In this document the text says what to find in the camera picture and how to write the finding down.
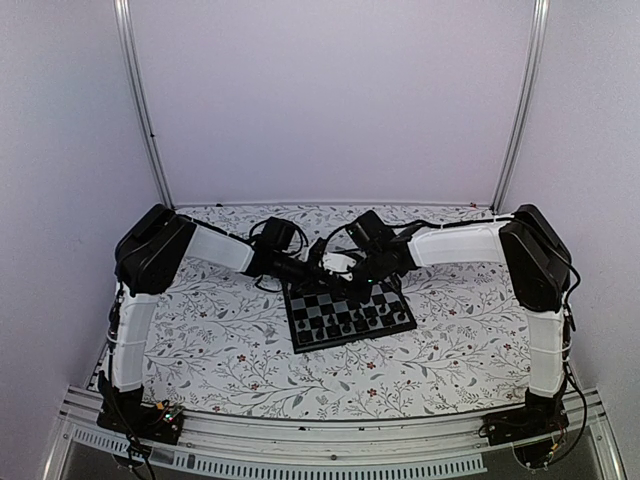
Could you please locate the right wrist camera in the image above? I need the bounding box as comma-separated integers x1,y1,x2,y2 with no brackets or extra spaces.
321,253,357,275

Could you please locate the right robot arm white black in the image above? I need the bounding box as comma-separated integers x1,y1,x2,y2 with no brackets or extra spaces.
346,204,580,436

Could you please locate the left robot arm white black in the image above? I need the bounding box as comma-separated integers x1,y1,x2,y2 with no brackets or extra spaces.
98,204,326,434

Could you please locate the front aluminium rail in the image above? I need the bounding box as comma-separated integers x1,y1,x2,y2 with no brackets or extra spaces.
43,387,631,479

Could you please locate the black chess queen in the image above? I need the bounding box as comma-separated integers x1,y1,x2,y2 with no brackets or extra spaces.
352,309,364,323

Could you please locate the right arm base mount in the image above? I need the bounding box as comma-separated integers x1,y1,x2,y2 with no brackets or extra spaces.
477,406,569,446

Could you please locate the camera black cable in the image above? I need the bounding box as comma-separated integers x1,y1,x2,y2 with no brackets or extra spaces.
322,222,359,251
248,217,309,256

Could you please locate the right aluminium frame post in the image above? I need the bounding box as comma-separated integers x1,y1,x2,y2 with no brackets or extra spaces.
490,0,550,213

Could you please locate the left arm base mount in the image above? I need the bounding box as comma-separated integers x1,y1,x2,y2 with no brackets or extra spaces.
97,400,184,445

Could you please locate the black silver chess board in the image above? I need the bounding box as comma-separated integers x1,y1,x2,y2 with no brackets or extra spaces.
282,283,417,354

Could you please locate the left camera black cable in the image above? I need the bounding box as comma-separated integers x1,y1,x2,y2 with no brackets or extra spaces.
248,217,309,256

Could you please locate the right camera black cable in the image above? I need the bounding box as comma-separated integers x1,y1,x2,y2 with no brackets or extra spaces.
322,222,359,251

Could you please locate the left aluminium frame post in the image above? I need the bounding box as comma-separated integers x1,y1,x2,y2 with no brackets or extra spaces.
113,0,174,207

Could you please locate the aluminium frame post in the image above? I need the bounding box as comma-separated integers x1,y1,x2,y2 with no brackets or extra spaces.
490,0,550,213
113,0,174,207

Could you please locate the floral patterned table mat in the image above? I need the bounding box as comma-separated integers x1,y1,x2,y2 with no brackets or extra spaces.
112,203,569,420

